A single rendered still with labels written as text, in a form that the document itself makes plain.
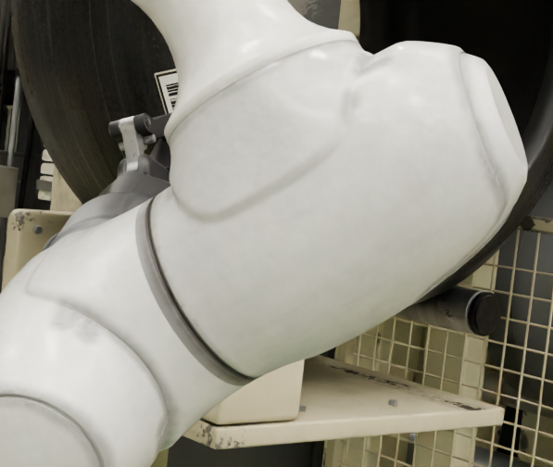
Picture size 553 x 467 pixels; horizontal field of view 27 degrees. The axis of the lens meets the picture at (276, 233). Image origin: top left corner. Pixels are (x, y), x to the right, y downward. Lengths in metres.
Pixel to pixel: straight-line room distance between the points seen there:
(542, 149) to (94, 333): 0.74
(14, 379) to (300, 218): 0.14
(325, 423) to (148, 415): 0.53
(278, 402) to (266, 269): 0.51
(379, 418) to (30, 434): 0.61
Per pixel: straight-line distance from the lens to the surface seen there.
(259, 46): 0.52
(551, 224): 1.35
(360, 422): 1.07
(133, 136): 0.74
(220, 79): 0.51
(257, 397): 0.98
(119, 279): 0.53
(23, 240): 1.23
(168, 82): 0.91
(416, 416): 1.12
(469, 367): 1.66
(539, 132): 1.19
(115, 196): 0.67
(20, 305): 0.55
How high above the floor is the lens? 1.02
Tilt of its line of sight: 3 degrees down
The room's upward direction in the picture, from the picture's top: 6 degrees clockwise
